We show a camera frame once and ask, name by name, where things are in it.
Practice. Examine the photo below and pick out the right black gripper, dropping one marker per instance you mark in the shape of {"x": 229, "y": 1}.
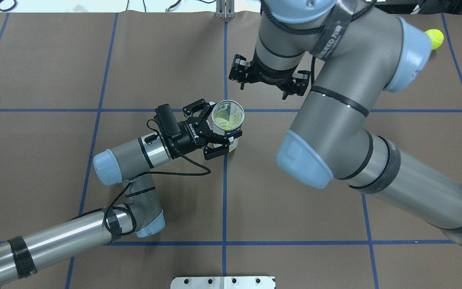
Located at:
{"x": 264, "y": 75}

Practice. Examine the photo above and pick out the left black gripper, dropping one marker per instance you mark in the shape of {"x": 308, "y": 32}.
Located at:
{"x": 187, "y": 135}

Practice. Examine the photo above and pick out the clear plastic ball tube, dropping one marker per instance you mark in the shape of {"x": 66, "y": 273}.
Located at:
{"x": 227, "y": 116}

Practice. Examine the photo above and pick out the yellow tennis ball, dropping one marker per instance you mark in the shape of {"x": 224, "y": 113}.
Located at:
{"x": 436, "y": 37}

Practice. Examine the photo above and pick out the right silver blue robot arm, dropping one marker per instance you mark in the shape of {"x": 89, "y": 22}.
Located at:
{"x": 340, "y": 55}

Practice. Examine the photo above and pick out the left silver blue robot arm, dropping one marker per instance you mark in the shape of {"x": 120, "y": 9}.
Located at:
{"x": 131, "y": 164}

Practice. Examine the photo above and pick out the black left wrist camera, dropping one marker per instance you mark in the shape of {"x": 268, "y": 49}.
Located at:
{"x": 167, "y": 123}

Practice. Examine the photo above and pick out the aluminium frame post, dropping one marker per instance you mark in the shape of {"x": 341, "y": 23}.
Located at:
{"x": 225, "y": 9}

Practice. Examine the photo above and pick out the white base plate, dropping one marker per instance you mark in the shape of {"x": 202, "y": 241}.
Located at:
{"x": 224, "y": 282}

